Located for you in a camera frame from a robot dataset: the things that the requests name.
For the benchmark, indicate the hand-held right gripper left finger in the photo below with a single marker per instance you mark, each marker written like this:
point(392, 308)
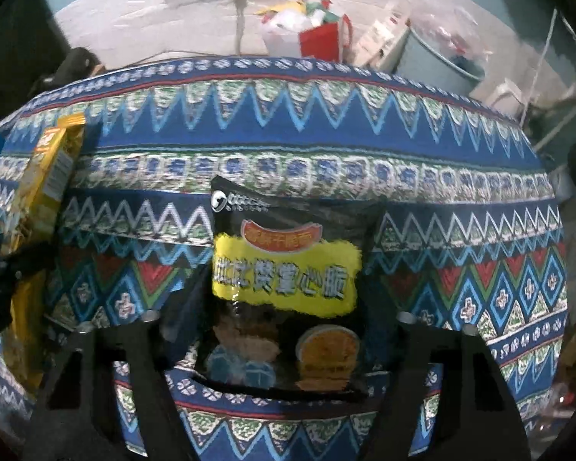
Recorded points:
point(180, 326)

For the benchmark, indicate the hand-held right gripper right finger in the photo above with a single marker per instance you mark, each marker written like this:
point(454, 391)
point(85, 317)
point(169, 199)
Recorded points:
point(415, 345)

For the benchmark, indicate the long yellow snack packet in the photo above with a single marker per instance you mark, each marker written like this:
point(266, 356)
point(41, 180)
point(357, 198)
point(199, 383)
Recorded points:
point(43, 187)

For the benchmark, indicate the black snack bag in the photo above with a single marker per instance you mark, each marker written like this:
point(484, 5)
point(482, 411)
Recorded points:
point(288, 230)

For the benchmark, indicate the black round device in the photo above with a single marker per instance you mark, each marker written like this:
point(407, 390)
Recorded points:
point(72, 67)

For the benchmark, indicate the patterned blue blanket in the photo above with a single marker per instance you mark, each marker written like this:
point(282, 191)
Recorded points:
point(317, 129)

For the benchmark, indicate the light blue bucket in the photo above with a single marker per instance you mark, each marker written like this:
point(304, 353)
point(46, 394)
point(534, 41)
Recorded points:
point(437, 60)

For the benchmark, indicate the white cardboard carton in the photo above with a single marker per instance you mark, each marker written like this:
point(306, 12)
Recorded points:
point(381, 33)

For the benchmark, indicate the red paper bag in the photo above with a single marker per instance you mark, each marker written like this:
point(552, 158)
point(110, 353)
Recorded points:
point(321, 41)

